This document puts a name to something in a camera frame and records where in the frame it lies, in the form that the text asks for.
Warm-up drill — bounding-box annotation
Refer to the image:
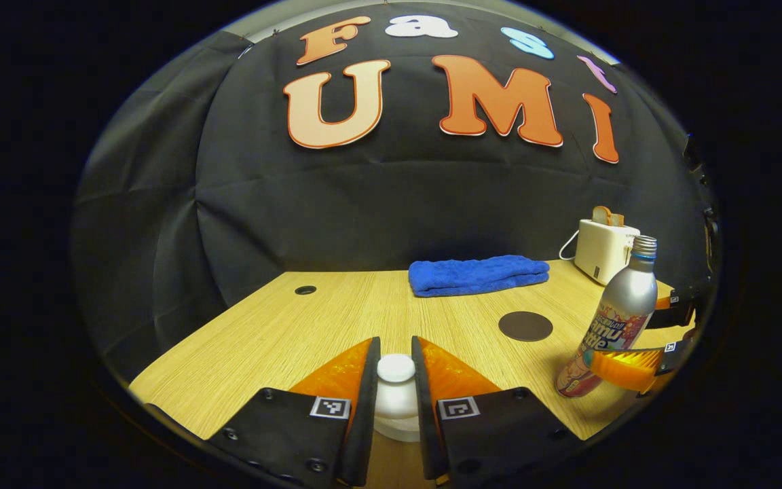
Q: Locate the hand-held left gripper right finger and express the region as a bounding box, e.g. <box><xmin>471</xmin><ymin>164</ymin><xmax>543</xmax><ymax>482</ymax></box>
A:
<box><xmin>410</xmin><ymin>335</ymin><xmax>585</xmax><ymax>488</ymax></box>

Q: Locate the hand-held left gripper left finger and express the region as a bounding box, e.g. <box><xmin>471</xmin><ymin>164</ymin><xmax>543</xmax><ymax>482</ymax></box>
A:
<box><xmin>204</xmin><ymin>336</ymin><xmax>381</xmax><ymax>488</ymax></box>

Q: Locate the white teacup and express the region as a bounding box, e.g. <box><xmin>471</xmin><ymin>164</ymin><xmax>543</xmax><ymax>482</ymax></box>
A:
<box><xmin>372</xmin><ymin>418</ymin><xmax>422</xmax><ymax>443</ymax></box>

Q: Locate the silver water bottle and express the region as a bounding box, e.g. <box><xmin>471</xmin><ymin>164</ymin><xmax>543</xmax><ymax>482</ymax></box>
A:
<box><xmin>555</xmin><ymin>235</ymin><xmax>658</xmax><ymax>399</ymax></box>

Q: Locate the dark brown round coaster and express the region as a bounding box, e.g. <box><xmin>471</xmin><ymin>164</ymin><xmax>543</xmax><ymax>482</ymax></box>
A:
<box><xmin>498</xmin><ymin>311</ymin><xmax>554</xmax><ymax>342</ymax></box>

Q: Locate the white toaster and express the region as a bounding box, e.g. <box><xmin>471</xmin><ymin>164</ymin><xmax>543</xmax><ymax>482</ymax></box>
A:
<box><xmin>574</xmin><ymin>219</ymin><xmax>641</xmax><ymax>286</ymax></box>

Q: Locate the blue folded towel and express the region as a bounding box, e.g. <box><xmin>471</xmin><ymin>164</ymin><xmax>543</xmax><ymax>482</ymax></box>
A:
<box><xmin>409</xmin><ymin>255</ymin><xmax>551</xmax><ymax>298</ymax></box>

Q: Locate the dark grey side cloth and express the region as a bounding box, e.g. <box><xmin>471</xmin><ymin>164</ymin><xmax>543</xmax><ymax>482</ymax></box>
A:
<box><xmin>71</xmin><ymin>31</ymin><xmax>256</xmax><ymax>381</ymax></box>

